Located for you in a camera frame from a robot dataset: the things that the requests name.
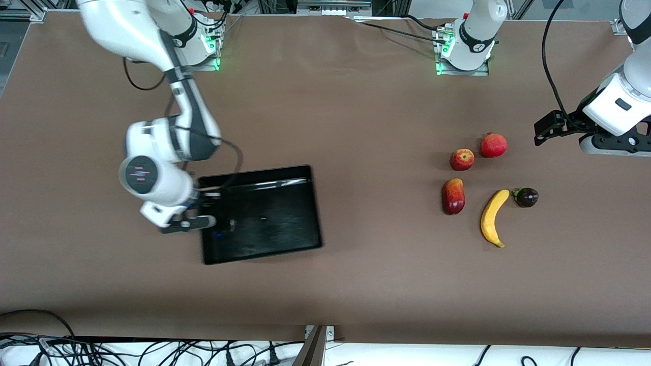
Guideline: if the white power strip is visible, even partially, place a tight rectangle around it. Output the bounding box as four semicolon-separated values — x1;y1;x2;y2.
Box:
298;0;373;15

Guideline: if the tangle of black cables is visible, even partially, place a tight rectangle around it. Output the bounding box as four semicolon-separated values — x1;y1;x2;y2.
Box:
0;333;286;366

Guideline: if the red mango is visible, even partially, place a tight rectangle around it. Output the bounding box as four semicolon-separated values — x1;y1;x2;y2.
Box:
441;178;466;216

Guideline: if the black cable on table edge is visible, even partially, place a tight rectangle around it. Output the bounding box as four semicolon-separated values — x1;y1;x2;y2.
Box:
362;14;449;44

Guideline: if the small red yellow apple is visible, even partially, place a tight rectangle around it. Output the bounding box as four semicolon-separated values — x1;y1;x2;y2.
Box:
450;148;476;172

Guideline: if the metal base plate left arm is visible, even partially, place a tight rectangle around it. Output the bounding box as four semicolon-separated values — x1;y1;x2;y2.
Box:
436;28;490;76

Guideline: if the metal base plate right arm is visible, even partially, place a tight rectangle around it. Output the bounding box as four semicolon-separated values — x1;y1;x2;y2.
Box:
167;28;221;71

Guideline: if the black rectangular tray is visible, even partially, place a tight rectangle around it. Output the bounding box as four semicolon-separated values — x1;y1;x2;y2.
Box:
197;164;324;266

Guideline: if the dark metal pole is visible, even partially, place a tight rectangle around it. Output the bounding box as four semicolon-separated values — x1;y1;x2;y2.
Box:
291;325;328;366

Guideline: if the yellow banana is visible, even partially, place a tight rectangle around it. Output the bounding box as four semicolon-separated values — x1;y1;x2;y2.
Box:
480;189;511;249

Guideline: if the dark purple mangosteen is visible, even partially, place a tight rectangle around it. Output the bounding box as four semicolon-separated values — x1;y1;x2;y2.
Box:
512;187;539;208

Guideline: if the black looping arm cable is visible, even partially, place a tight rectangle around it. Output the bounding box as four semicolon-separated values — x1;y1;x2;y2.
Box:
122;55;169;92

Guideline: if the round red pomegranate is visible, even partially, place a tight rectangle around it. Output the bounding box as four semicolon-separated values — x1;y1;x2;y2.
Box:
480;132;508;159

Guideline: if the black arched cable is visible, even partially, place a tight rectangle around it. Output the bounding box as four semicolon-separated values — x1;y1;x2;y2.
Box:
0;309;77;339

